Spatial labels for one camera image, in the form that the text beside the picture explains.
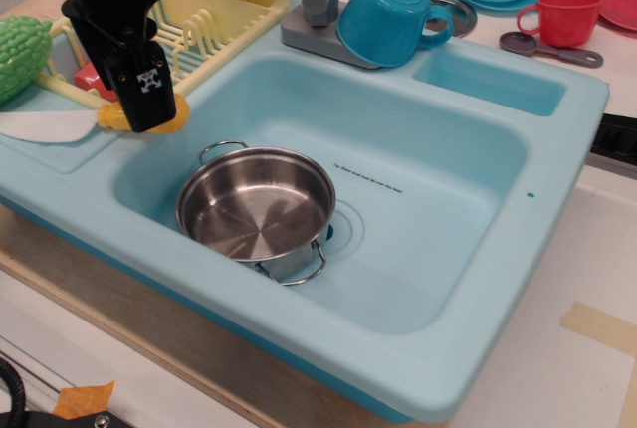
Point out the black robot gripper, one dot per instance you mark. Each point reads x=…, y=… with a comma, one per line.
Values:
x=137, y=70

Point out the yellow handled white toy knife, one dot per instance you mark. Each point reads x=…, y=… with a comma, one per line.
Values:
x=61, y=126

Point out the stainless steel pot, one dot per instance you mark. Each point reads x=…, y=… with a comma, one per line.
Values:
x=267, y=208

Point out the red plastic cup in rack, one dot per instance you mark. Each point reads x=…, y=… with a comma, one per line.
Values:
x=88, y=79

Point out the yellow dish drying rack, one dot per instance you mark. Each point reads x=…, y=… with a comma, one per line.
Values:
x=198, y=37

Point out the green toy bitter gourd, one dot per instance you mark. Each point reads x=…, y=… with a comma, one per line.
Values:
x=26, y=45

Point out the grey toy faucet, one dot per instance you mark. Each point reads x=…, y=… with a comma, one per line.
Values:
x=311, y=27

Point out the large teal plastic cup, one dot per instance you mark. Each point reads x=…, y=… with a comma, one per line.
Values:
x=387, y=33

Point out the light blue toy sink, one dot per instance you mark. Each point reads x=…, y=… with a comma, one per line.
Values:
x=450, y=174

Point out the orange tape piece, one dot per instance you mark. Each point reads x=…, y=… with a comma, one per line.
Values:
x=77, y=402

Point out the silver metal lid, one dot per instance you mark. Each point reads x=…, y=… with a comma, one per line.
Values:
x=463, y=15

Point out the black device base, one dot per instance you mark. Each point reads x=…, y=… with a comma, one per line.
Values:
x=101, y=420

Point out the wooden base board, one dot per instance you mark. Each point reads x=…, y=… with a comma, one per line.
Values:
x=201, y=353

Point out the grey plastic spoon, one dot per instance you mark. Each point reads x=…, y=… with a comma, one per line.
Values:
x=526, y=45

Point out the red plastic mug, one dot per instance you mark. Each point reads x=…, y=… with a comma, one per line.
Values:
x=560, y=23

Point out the red plastic plate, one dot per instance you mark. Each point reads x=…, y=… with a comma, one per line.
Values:
x=621, y=13

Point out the beige masking tape strip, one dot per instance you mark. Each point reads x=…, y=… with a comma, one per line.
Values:
x=602, y=327

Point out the black rail at right edge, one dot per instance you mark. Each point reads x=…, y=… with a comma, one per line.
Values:
x=616, y=138

